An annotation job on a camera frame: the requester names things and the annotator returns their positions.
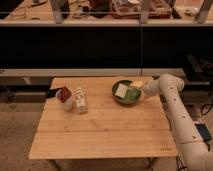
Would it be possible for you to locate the green ceramic bowl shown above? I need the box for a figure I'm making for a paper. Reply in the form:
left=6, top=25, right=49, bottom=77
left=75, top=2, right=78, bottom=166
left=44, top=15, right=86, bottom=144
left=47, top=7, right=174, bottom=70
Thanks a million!
left=112, top=80, right=141, bottom=105

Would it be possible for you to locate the white cup with red lid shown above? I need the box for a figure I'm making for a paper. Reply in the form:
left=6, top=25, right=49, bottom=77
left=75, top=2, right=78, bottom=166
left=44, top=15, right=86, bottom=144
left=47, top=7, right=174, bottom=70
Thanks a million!
left=55, top=87, right=73, bottom=111

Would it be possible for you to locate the long workbench with shelf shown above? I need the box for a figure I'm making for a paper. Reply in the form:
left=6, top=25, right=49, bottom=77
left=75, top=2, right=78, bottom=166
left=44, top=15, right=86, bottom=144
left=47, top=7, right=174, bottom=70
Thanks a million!
left=0, top=0, right=213, bottom=86

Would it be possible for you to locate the white card in bowl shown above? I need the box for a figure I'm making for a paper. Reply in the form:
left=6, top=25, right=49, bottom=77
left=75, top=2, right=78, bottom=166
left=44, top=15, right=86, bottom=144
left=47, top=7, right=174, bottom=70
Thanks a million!
left=115, top=83, right=128, bottom=99

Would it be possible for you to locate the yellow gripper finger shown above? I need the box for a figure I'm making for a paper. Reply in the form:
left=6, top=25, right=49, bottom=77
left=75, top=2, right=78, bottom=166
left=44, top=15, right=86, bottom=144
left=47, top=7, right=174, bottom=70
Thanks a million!
left=130, top=81, right=143, bottom=89

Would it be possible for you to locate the dark equipment at right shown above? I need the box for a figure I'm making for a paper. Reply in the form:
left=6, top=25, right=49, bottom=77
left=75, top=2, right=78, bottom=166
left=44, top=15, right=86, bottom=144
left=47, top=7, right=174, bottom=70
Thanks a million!
left=183, top=54, right=213, bottom=82

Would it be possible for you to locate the small milk carton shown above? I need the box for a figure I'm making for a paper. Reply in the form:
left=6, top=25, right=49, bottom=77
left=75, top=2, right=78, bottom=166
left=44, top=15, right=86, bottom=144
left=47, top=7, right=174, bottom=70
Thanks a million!
left=75, top=87, right=87, bottom=114

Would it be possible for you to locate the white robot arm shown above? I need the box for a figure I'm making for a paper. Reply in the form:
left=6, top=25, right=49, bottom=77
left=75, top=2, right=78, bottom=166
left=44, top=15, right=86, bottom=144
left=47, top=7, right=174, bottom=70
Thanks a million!
left=130, top=74, right=213, bottom=171

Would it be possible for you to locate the wooden folding table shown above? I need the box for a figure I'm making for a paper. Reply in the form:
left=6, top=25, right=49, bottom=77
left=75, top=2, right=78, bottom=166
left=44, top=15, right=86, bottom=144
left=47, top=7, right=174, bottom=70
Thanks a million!
left=29, top=77, right=177, bottom=159

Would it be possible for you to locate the black floor cable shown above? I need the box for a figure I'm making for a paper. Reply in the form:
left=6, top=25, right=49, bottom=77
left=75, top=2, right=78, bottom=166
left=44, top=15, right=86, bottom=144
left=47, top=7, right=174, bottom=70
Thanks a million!
left=175, top=154, right=191, bottom=171

